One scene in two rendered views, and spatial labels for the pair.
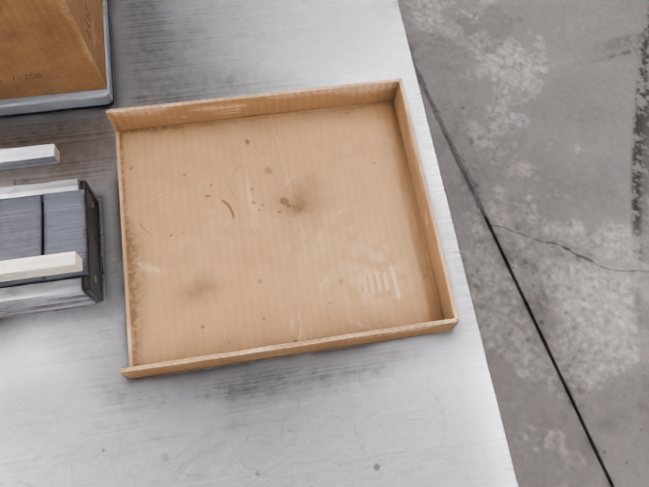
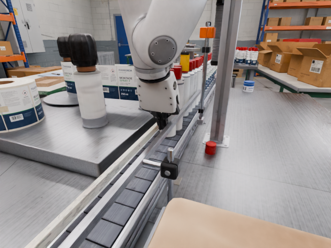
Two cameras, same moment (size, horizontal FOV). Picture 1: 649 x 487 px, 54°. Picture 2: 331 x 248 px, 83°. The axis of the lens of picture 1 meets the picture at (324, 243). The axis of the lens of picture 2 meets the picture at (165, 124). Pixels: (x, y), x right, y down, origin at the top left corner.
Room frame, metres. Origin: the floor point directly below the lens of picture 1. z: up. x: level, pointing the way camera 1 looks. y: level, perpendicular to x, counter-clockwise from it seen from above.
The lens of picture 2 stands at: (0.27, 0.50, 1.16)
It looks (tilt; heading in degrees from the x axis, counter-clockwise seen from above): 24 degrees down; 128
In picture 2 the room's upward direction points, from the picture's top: straight up
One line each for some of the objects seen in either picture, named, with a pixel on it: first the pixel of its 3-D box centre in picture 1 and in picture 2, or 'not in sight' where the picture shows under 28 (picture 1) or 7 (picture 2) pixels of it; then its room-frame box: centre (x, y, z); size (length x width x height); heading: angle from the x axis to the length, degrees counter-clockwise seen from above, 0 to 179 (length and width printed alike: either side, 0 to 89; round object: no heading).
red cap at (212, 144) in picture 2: not in sight; (210, 147); (0.07, 1.00, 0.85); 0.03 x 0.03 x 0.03
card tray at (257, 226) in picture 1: (274, 218); not in sight; (0.23, 0.05, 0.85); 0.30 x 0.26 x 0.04; 108
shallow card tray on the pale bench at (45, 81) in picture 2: not in sight; (47, 80); (-1.68, 1.22, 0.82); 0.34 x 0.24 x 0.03; 124
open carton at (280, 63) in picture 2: not in sight; (286, 56); (-0.08, 3.62, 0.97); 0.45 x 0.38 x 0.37; 31
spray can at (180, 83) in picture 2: not in sight; (175, 100); (-0.06, 0.99, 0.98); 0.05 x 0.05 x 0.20
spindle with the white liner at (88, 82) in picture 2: not in sight; (88, 82); (-0.32, 0.84, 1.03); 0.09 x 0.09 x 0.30
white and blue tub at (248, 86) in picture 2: not in sight; (248, 86); (-0.08, 1.91, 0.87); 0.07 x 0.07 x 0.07
